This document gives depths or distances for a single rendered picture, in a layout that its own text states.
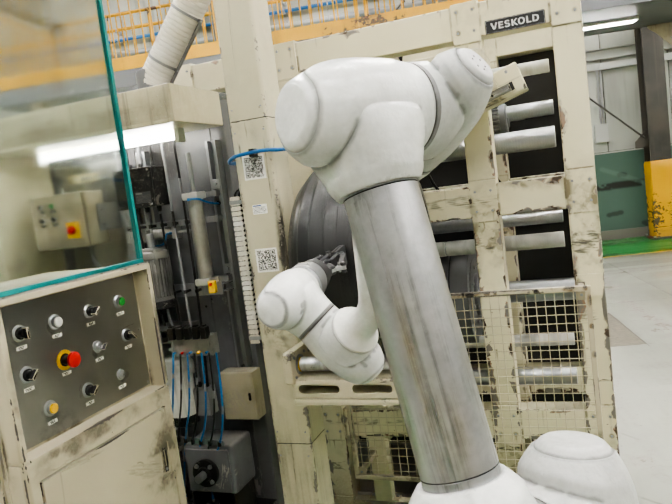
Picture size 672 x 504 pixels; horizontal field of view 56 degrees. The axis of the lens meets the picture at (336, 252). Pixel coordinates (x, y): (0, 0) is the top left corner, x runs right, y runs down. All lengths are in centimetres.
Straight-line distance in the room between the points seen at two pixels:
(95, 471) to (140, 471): 18
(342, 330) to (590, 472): 54
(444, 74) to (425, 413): 44
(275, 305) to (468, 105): 57
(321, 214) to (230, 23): 68
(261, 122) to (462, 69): 116
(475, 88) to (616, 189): 1046
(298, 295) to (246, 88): 90
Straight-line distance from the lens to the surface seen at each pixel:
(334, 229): 169
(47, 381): 172
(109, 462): 183
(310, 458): 213
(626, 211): 1139
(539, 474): 94
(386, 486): 276
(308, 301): 128
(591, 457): 94
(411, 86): 84
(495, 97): 218
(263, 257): 200
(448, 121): 89
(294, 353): 193
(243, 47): 202
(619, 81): 1149
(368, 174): 77
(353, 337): 125
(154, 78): 253
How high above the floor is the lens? 142
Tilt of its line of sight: 6 degrees down
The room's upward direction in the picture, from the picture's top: 7 degrees counter-clockwise
